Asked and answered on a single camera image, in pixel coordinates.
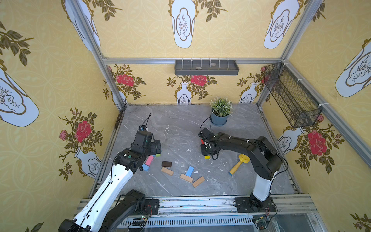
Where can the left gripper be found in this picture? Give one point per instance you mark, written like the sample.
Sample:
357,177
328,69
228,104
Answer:
155,148

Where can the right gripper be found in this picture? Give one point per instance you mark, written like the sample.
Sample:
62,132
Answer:
206,146

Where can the dark brown block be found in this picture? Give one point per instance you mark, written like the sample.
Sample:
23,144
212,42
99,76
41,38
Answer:
167,164

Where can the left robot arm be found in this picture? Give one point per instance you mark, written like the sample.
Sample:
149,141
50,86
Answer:
99,215

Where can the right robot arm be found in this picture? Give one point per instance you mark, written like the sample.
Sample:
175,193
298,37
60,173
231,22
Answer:
264,158

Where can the pink block left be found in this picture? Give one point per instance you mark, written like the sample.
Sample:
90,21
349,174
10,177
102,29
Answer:
149,160

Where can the light blue block left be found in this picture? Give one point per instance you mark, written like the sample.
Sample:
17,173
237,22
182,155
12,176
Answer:
145,167

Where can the wooden block left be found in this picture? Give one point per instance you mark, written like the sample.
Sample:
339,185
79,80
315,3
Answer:
167,171

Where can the wooden block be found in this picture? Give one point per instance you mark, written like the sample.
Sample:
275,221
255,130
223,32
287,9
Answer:
186,178
198,182
167,171

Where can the wooden block middle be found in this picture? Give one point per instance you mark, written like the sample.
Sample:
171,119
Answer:
186,178

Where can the wooden block right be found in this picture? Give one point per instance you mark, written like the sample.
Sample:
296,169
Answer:
198,182

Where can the potted green plant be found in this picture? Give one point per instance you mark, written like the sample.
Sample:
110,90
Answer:
221,109

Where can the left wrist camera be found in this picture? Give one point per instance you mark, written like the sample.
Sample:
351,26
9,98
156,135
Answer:
142,128

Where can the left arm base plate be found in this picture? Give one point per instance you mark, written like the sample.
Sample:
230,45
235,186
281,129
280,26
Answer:
151,207

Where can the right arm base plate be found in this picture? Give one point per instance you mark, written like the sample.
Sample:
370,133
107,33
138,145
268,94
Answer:
253,205

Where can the circuit board with wires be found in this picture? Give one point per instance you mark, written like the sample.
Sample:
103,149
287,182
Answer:
138,223

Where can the grey wall shelf tray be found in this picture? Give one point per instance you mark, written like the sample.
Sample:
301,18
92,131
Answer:
209,67

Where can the black wire mesh basket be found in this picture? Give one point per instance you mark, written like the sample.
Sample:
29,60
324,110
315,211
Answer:
296,102

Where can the aluminium rail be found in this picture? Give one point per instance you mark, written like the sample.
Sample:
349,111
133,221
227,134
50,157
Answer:
295,213

